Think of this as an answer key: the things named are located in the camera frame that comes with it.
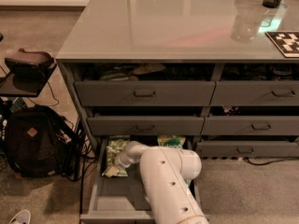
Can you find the checkered marker board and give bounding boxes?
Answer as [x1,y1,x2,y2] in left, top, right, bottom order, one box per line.
[265,31,299,58]

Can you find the green dang bag front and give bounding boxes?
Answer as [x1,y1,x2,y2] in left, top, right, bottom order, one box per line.
[185,179,192,187]

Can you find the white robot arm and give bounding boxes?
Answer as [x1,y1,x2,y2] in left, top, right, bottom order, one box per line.
[103,141,209,224]

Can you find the black backpack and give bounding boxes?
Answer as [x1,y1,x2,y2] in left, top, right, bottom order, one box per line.
[5,105,78,177]

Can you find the middle left drawer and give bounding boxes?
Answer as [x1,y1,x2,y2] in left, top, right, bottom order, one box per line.
[87,107,204,135]

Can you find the top right drawer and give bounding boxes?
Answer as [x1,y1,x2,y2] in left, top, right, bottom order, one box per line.
[211,63,299,106]

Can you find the top left drawer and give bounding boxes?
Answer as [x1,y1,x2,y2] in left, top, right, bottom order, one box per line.
[74,63,217,107]

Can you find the middle right drawer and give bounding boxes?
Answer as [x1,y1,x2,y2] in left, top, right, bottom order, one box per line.
[202,106,299,136]

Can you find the grey sneaker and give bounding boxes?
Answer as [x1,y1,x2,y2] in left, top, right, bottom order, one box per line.
[8,209,31,224]

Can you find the bottom right drawer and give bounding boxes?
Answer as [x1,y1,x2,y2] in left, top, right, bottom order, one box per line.
[192,136,299,158]

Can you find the black cable under drawers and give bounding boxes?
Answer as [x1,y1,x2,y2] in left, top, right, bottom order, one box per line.
[242,157,299,167]

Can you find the black floor cables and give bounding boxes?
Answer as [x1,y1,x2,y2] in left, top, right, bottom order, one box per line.
[60,115,99,203]

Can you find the green jalapeno chip bag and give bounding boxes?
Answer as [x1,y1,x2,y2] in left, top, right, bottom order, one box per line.
[108,135,130,148]
[105,147,128,177]

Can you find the green dang bag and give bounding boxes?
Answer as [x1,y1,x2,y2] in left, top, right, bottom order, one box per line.
[157,135,186,148]
[185,179,192,187]

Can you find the open bottom left drawer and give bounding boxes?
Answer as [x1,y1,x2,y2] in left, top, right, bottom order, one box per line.
[79,135,211,224]

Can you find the dark brown desk chair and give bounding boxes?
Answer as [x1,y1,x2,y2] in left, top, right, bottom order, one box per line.
[0,49,56,97]

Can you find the grey drawer cabinet frame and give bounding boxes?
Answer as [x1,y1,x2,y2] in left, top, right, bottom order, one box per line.
[59,60,299,150]

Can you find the green jalapeno chip bag rear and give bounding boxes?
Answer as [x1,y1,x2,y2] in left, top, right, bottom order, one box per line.
[108,135,130,148]

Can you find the green jalapeno chip bag front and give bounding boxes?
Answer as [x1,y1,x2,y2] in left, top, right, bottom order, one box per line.
[105,147,128,177]

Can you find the green dang bag rear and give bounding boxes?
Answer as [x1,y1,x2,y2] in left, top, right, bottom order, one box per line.
[157,135,186,148]

